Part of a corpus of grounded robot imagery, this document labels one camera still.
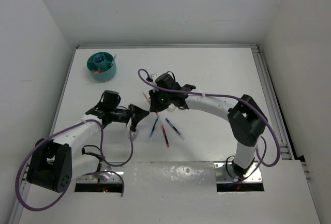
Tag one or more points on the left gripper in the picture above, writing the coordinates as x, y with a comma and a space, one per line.
137, 113

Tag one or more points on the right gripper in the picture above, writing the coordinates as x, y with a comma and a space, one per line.
155, 106

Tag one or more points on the pink highlighter pen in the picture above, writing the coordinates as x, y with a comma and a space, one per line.
148, 100

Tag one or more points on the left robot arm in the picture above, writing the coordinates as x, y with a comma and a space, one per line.
58, 159

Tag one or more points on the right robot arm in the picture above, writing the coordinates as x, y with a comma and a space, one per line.
245, 124

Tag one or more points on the clear tape roll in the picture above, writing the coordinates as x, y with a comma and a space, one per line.
171, 108

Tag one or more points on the teal capped pen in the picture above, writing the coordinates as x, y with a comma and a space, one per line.
153, 127

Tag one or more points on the purple capped pen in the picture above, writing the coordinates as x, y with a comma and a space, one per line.
175, 129

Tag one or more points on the red clear pen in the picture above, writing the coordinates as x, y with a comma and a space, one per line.
165, 136

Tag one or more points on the teal divided pen holder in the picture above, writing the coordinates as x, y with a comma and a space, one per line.
102, 61

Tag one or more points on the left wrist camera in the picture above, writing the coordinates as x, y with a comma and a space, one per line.
133, 134

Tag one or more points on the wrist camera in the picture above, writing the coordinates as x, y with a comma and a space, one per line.
152, 80
133, 134

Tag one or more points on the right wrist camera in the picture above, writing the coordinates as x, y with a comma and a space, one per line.
152, 80

